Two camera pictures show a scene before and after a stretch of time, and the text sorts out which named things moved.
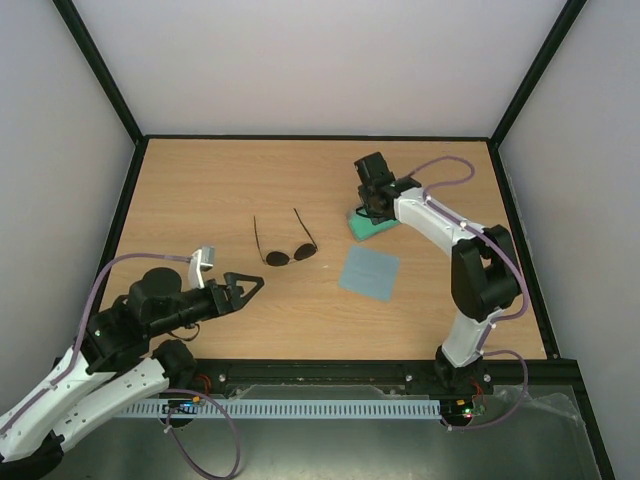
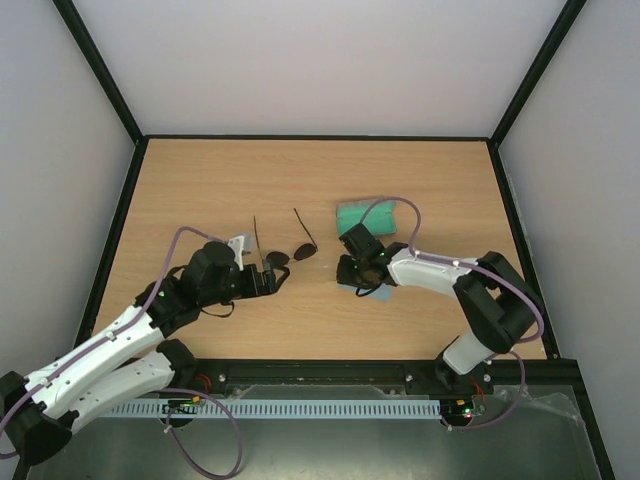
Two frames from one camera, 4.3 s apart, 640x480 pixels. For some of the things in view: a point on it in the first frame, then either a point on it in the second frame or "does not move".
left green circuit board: (184, 403) does not move
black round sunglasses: (280, 258) does not move
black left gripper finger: (246, 297) to (280, 275)
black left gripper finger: (234, 291) to (269, 280)
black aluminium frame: (548, 369) does not move
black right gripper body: (375, 206) to (347, 270)
